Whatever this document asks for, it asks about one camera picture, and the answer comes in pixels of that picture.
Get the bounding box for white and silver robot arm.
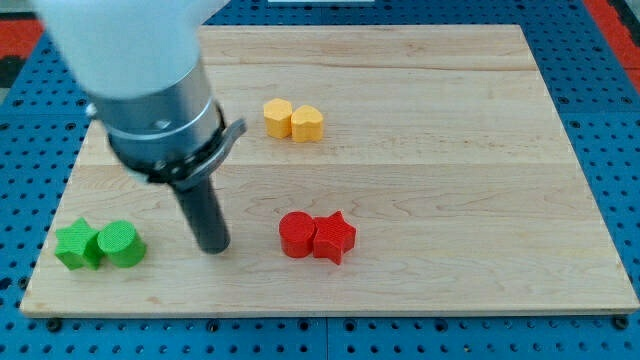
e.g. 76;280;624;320
32;0;246;190

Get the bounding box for red cylinder block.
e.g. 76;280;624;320
278;211;316;258

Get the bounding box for yellow heart block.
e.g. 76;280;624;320
291;105;324;142

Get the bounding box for red star block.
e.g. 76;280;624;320
313;211;357;265

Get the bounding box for yellow hexagon block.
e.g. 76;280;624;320
263;98;293;139

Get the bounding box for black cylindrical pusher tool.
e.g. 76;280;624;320
172;179;230;254

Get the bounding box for wooden board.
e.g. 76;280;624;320
21;25;639;318

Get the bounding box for green cylinder block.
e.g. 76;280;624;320
97;220;146;268

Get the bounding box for green star block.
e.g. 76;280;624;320
55;217;104;271

